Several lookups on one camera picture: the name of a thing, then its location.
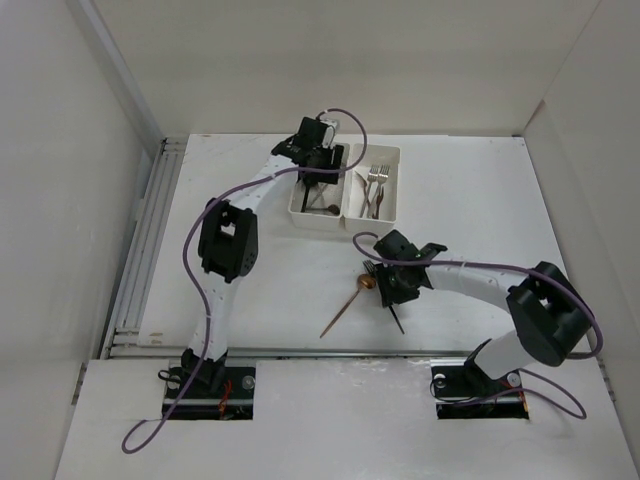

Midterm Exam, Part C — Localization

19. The copper metal fork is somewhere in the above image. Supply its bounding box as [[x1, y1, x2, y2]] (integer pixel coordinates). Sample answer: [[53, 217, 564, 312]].
[[355, 172, 367, 218]]

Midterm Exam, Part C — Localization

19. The white plastic container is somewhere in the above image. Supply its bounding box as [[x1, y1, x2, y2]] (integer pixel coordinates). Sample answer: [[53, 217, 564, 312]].
[[287, 174, 345, 231], [341, 144, 401, 235]]

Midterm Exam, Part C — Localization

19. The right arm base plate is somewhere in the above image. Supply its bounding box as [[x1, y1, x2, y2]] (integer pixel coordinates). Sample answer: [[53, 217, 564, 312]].
[[429, 359, 529, 420]]

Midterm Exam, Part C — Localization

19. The silver metal fork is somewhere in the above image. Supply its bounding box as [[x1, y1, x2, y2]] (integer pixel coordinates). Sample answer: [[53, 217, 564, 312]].
[[371, 165, 391, 203]]

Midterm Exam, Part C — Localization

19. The right white plastic container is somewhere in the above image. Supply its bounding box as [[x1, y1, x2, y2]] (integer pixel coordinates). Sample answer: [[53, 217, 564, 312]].
[[341, 144, 401, 235]]

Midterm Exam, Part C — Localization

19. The copper metal spoon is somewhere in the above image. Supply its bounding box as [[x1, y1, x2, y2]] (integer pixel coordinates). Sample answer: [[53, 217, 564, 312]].
[[319, 274, 376, 339]]

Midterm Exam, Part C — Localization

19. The left white plastic container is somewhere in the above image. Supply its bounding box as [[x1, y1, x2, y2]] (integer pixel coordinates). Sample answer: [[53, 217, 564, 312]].
[[287, 174, 345, 231]]

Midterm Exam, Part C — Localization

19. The dark wooden fork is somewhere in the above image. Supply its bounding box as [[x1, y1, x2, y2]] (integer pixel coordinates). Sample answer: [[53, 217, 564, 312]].
[[369, 186, 385, 219]]

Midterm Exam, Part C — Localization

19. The purple cable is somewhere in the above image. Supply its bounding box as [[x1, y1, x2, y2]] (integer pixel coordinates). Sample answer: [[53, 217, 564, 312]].
[[352, 230, 604, 419], [121, 107, 370, 454]]

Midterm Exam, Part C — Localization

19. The silver slotted spoon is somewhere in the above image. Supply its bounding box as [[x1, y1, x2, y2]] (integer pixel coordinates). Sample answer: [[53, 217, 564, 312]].
[[307, 184, 329, 209]]

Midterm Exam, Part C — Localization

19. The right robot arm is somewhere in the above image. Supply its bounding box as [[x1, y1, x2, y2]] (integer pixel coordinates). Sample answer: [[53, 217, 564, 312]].
[[374, 230, 594, 396]]

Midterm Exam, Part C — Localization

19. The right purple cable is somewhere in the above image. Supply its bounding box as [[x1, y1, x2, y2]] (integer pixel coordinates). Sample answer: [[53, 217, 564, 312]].
[[352, 230, 604, 419]]

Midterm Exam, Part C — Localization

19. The brown wooden spoon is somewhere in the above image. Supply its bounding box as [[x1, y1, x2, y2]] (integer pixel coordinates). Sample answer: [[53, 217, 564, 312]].
[[321, 204, 340, 215]]

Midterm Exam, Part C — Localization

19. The aluminium side rail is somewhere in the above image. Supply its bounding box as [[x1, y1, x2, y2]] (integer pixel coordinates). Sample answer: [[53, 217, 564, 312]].
[[97, 137, 187, 360]]

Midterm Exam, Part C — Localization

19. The black plastic ladle spoon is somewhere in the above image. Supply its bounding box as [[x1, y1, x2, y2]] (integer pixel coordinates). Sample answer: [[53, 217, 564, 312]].
[[300, 185, 311, 213]]

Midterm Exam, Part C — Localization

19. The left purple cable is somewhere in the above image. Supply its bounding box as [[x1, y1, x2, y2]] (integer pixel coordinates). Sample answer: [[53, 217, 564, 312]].
[[121, 107, 370, 454]]

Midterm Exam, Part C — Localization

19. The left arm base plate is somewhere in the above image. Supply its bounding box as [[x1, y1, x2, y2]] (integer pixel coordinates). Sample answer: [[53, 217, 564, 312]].
[[168, 366, 256, 421]]

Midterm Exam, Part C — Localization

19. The beige plastic spoon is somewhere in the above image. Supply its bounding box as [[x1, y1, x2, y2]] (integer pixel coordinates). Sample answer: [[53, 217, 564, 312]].
[[310, 183, 329, 206]]

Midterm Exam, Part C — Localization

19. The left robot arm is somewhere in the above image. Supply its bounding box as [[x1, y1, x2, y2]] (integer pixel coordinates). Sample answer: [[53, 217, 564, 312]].
[[180, 113, 345, 390]]

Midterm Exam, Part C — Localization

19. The black handled fork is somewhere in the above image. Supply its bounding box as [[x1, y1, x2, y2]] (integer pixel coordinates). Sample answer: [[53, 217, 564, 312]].
[[363, 260, 405, 334]]

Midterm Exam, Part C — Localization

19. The aluminium front rail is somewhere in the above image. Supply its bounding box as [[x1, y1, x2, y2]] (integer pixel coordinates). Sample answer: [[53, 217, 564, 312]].
[[100, 343, 470, 360]]

